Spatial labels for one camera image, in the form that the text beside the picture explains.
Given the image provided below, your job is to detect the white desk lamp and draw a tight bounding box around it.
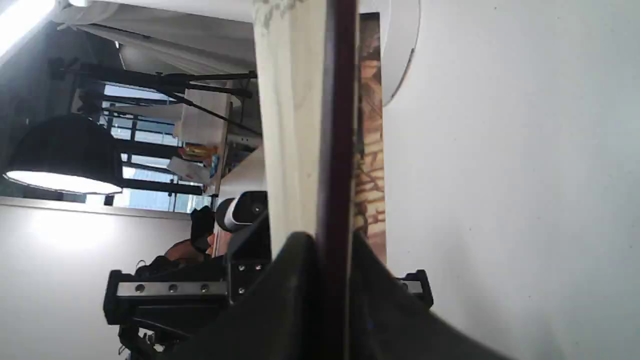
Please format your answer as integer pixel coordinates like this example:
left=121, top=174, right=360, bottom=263
left=359, top=0, right=421, bottom=107

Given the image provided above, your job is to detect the black studio lamp shade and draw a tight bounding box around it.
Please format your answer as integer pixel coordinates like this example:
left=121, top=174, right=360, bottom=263
left=2, top=113, right=124, bottom=196

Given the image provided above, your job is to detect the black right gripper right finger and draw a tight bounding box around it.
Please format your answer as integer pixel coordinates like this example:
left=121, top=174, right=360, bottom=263
left=349, top=233, right=505, bottom=360

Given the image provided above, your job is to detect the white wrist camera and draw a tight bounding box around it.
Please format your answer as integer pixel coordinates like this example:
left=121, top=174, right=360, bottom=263
left=214, top=190, right=268, bottom=233

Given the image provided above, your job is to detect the paper folding fan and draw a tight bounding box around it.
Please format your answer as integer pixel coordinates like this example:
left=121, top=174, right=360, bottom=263
left=253, top=0, right=361, bottom=360

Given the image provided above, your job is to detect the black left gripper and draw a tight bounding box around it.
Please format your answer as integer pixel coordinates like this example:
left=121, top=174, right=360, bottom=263
left=102, top=210, right=434, bottom=360

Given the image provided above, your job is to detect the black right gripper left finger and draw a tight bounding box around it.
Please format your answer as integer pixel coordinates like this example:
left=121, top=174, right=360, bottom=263
left=166, top=232, right=321, bottom=360

